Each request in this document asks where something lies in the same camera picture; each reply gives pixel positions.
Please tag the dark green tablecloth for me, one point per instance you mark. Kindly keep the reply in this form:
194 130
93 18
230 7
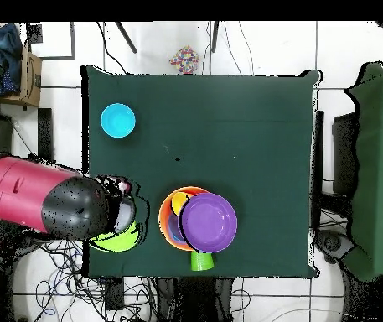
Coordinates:
211 117

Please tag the brown cardboard box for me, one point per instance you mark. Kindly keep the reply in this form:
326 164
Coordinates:
30 80

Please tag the yellow-orange plastic cup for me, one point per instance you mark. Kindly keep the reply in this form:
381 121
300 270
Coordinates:
178 201

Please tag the green plastic bowl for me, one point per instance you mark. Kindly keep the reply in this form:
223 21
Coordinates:
120 241

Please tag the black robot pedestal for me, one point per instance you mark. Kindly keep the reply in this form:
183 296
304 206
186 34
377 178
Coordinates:
194 298

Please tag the black tripod leg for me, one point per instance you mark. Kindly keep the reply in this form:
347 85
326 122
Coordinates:
127 38
214 37

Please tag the large orange plastic bowl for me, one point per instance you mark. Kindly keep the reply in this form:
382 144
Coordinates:
164 214

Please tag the black bench frame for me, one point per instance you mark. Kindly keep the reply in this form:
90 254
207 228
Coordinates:
45 134

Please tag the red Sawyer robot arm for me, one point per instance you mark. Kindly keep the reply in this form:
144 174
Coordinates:
26 191

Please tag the small cyan plastic bowl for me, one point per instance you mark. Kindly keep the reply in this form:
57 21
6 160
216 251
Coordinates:
118 120

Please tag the colourful patterned box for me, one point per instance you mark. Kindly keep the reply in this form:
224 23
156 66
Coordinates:
184 60

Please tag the translucent blue ribbed bowl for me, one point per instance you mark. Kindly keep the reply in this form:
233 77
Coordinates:
173 228

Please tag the green plastic cup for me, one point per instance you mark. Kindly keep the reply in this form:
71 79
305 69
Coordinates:
201 262

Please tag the purple plastic bowl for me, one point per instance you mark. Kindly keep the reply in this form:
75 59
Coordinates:
209 223

